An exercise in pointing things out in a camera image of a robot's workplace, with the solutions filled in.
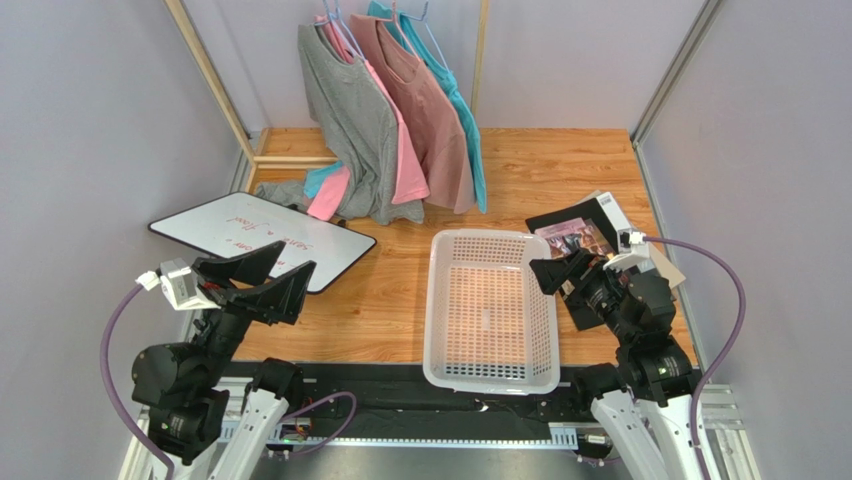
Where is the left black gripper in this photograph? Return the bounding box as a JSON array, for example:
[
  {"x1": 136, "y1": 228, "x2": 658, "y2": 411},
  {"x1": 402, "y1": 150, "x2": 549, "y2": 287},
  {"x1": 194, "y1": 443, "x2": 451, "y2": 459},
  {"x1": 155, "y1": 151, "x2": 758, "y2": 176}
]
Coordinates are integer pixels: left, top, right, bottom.
[{"x1": 192, "y1": 239, "x2": 315, "y2": 386}]

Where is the teal t shirt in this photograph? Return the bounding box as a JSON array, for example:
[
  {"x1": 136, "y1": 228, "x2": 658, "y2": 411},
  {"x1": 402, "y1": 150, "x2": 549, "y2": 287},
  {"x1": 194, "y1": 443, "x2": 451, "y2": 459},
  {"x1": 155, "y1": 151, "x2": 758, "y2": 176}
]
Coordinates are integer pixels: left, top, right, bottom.
[{"x1": 367, "y1": 1, "x2": 488, "y2": 213}]

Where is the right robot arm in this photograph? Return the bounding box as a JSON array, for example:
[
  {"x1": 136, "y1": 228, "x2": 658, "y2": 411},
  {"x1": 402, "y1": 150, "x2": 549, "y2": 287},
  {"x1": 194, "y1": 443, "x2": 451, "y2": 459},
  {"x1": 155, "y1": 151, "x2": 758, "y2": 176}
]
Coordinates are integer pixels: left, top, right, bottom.
[{"x1": 530, "y1": 249, "x2": 721, "y2": 479}]

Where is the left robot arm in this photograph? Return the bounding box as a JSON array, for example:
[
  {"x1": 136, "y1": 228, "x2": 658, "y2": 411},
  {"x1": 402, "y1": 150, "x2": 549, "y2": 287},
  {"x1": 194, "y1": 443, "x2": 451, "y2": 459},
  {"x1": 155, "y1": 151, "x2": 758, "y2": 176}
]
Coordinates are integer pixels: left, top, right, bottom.
[{"x1": 131, "y1": 241, "x2": 316, "y2": 479}]

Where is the pink t shirt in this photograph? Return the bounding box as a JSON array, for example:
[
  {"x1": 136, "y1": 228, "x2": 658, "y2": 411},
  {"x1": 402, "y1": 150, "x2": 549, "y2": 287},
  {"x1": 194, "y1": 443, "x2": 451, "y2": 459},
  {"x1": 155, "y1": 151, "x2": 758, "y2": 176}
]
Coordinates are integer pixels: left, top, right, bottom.
[{"x1": 319, "y1": 24, "x2": 430, "y2": 205}]

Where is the mauve t shirt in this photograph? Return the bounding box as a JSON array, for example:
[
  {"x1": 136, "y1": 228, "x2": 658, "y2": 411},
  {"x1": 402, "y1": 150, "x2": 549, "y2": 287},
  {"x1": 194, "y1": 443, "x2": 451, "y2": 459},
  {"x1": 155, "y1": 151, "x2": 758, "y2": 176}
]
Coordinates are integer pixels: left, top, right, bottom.
[{"x1": 348, "y1": 14, "x2": 476, "y2": 214}]

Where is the grey t shirt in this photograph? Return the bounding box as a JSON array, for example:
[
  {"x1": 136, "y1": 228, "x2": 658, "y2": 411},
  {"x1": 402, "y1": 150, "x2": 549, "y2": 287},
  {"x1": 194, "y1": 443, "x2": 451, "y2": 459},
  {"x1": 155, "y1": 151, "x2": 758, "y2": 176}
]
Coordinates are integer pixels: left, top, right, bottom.
[{"x1": 297, "y1": 24, "x2": 424, "y2": 225}]

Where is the blue hanger left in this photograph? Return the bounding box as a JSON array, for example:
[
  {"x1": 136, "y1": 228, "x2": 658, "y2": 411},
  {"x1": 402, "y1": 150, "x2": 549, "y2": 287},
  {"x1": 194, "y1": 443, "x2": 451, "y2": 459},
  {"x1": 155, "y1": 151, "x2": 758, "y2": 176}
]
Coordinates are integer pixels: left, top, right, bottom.
[{"x1": 313, "y1": 0, "x2": 365, "y2": 60}]

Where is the blue hanger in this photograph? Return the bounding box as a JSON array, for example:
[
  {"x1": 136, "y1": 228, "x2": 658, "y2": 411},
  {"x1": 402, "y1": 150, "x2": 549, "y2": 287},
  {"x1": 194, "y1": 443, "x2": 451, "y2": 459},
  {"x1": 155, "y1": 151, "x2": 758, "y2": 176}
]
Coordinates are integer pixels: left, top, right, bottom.
[
  {"x1": 395, "y1": 0, "x2": 451, "y2": 72},
  {"x1": 313, "y1": 0, "x2": 365, "y2": 60}
]

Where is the illustrated book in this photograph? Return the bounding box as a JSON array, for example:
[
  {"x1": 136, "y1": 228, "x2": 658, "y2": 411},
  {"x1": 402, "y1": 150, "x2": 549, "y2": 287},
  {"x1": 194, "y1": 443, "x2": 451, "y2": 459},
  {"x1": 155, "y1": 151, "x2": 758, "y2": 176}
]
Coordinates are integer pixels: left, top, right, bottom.
[{"x1": 533, "y1": 218, "x2": 615, "y2": 258}]

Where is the black book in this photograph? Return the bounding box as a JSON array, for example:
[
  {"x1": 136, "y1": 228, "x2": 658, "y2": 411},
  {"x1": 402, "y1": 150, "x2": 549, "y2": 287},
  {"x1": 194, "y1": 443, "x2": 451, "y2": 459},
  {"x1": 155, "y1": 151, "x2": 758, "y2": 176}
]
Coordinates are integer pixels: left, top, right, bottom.
[{"x1": 525, "y1": 196, "x2": 677, "y2": 332}]

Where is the white whiteboard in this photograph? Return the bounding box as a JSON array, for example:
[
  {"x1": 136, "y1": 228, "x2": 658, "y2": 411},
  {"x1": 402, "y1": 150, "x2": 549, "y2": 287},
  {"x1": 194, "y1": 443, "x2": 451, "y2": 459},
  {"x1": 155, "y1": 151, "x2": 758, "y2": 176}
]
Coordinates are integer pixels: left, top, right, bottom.
[{"x1": 148, "y1": 192, "x2": 377, "y2": 295}]

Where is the white plastic basket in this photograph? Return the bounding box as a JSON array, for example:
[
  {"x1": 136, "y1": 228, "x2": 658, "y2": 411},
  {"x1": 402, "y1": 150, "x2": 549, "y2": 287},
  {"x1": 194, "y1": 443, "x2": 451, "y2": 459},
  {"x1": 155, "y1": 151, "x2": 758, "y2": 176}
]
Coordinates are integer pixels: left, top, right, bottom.
[{"x1": 423, "y1": 229, "x2": 561, "y2": 396}]

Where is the white box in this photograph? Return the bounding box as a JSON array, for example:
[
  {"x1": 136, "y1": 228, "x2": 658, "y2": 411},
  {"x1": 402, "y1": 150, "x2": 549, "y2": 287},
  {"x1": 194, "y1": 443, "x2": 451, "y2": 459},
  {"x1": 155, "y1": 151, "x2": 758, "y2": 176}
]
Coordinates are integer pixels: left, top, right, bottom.
[{"x1": 577, "y1": 190, "x2": 686, "y2": 289}]

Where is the clothes pile on table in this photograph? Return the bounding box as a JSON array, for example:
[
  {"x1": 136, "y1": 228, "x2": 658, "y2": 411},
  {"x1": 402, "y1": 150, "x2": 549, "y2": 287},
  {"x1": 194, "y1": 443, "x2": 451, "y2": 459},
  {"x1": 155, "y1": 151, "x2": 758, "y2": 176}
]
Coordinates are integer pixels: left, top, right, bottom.
[{"x1": 255, "y1": 161, "x2": 354, "y2": 221}]

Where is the wooden clothes rack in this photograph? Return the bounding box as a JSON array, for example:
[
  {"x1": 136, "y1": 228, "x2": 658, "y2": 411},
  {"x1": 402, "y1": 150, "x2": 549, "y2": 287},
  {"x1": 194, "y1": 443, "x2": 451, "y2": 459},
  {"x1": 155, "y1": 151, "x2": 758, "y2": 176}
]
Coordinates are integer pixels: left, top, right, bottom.
[{"x1": 165, "y1": 1, "x2": 494, "y2": 190}]

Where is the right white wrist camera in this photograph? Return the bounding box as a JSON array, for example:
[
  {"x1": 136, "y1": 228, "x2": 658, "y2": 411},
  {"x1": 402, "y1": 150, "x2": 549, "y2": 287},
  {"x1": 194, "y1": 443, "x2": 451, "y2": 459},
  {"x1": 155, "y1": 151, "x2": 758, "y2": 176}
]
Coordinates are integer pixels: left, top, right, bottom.
[{"x1": 604, "y1": 228, "x2": 651, "y2": 271}]

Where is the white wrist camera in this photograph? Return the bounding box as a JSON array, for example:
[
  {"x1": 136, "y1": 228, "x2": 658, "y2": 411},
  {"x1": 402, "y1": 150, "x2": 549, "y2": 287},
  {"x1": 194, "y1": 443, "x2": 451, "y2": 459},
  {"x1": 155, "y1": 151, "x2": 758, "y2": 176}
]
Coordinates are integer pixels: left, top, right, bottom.
[
  {"x1": 135, "y1": 258, "x2": 219, "y2": 311},
  {"x1": 604, "y1": 228, "x2": 651, "y2": 271}
]

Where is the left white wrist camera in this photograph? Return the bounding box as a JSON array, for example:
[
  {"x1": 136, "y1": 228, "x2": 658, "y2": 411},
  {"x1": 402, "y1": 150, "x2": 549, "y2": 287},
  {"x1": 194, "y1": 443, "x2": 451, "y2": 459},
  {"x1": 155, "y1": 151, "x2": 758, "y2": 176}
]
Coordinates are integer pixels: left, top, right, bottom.
[{"x1": 135, "y1": 258, "x2": 219, "y2": 311}]

